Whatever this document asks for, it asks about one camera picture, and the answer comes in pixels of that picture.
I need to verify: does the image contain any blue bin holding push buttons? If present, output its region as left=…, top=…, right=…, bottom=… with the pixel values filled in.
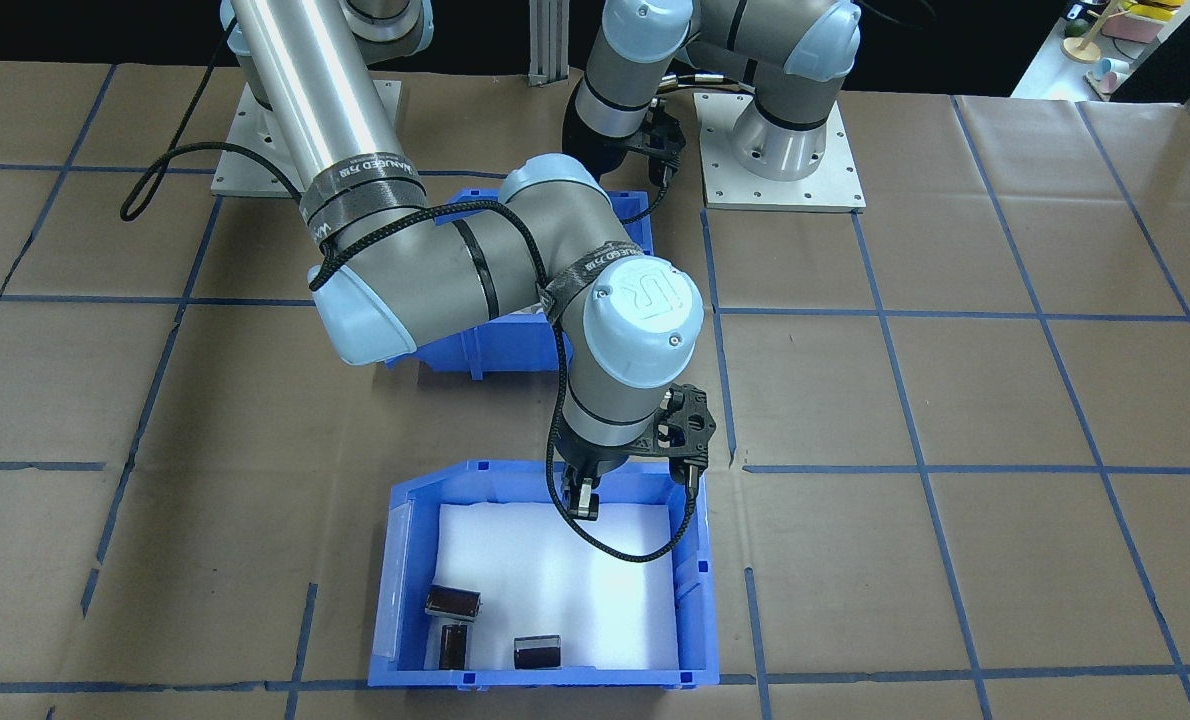
left=383, top=185, right=657, bottom=384

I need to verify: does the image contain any blue bin holding black parts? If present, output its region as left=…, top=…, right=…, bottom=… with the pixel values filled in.
left=367, top=458, right=722, bottom=692

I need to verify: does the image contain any pink toy box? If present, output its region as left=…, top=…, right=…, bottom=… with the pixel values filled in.
left=1105, top=5, right=1172, bottom=44

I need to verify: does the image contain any white foam bin liner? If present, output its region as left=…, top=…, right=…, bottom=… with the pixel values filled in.
left=422, top=500, right=679, bottom=672

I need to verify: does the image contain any white side table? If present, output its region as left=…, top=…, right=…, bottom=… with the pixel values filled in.
left=1010, top=0, right=1190, bottom=102

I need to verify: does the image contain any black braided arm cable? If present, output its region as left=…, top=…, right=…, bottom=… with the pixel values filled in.
left=119, top=140, right=702, bottom=564

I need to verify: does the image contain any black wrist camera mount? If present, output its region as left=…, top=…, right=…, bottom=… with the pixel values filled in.
left=654, top=384, right=719, bottom=493
left=640, top=100, right=689, bottom=189

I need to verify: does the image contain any aluminium frame post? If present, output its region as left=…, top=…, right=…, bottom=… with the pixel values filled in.
left=526, top=0, right=575, bottom=87

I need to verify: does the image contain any black velcro strap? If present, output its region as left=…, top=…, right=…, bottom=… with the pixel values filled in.
left=298, top=150, right=429, bottom=251
left=539, top=240, right=648, bottom=323

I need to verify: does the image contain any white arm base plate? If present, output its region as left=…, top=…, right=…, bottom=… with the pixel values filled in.
left=692, top=90, right=868, bottom=214
left=209, top=78, right=404, bottom=199

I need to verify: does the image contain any wooden ring toy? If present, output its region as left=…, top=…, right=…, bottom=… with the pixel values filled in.
left=1062, top=0, right=1122, bottom=64

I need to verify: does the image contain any black frame cover cloth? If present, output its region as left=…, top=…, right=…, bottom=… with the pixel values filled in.
left=0, top=0, right=1066, bottom=99

